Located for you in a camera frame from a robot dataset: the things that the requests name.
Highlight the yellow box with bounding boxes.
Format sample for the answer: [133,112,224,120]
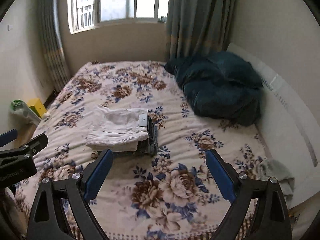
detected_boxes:
[27,98,47,119]

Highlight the bright bedroom window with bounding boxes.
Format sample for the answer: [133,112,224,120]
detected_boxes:
[67,0,169,33]

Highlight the pale green cloth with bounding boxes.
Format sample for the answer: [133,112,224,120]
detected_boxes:
[257,159,295,200]

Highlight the dark teal velvet pillow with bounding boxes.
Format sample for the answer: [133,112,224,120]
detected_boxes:
[164,51,263,126]

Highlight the left striped curtain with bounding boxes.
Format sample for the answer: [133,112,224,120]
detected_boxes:
[38,0,71,92]

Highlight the grey green striped curtain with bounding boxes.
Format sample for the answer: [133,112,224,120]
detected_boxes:
[165,0,236,61]

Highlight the white bed headboard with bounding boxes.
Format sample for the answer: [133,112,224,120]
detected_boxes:
[227,43,319,208]

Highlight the folded blue jeans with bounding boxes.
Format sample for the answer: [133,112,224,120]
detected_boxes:
[117,115,160,157]

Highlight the green white plastic container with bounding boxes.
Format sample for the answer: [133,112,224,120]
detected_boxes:
[10,100,41,126]

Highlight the white pants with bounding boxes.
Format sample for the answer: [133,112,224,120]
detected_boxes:
[86,105,149,152]

